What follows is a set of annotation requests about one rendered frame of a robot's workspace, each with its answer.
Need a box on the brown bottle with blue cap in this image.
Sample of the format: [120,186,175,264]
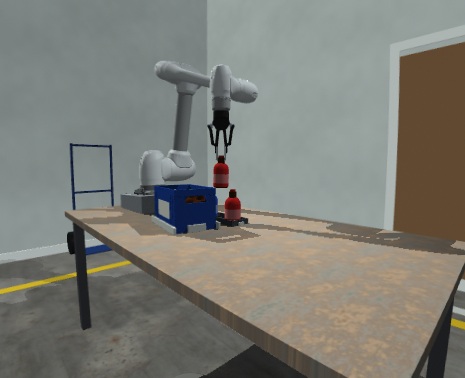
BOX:
[193,195,206,203]

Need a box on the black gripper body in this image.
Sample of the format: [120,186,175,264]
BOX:
[212,110,230,131]

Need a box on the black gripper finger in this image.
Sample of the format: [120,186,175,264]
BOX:
[207,123,220,160]
[222,123,235,160]

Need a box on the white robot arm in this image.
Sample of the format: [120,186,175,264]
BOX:
[133,61,258,195]

